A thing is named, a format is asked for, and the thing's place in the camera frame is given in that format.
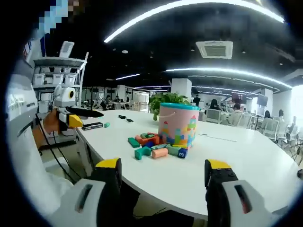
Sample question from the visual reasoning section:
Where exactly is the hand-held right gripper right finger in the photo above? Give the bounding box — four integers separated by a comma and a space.
204, 158, 281, 227

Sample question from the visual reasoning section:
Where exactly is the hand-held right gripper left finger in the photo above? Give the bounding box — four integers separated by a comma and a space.
48, 157, 124, 227

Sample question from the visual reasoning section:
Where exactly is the teal notched toy block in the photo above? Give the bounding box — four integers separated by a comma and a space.
134, 146, 152, 161

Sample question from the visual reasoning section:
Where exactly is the pile of colourful toy blocks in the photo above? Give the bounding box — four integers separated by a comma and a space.
127, 132, 189, 161

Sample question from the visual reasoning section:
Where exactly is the pink toy storage bucket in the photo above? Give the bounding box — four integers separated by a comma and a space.
158, 102, 201, 150

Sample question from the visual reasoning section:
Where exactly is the group of white storage boxes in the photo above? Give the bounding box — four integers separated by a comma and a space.
33, 67, 79, 86

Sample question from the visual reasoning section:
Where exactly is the group of white office chairs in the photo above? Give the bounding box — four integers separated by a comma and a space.
205, 107, 299, 148

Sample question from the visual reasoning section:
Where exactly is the person's left hand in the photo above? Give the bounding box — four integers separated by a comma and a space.
44, 109, 60, 133

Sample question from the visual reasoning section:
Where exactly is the black smartphone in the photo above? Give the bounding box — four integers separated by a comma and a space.
81, 122, 104, 131

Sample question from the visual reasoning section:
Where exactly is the grey metal shelving rack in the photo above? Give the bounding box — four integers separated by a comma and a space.
32, 52, 89, 114

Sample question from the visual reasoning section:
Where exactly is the white table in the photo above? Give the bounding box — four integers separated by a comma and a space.
75, 109, 303, 222

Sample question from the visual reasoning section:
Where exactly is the white chest-worn device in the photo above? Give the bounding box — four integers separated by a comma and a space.
6, 70, 39, 139

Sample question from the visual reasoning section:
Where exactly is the ribbed white crate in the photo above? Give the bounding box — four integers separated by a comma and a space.
59, 41, 75, 59

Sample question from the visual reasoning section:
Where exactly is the long ceiling light strip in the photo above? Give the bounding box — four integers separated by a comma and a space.
165, 67, 292, 88
103, 0, 285, 44

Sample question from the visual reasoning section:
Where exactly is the potted green plant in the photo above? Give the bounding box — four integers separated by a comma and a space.
149, 92, 191, 122

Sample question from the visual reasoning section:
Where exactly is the dark hanging monitor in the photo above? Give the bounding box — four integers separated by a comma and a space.
257, 94, 269, 106

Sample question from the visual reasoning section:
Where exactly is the ceiling air conditioner unit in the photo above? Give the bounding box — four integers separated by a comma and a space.
196, 40, 234, 60

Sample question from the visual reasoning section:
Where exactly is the black device cable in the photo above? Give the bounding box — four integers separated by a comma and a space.
35, 113, 79, 184

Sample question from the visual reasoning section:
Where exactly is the red wall screen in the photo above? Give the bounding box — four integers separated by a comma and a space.
231, 92, 247, 103

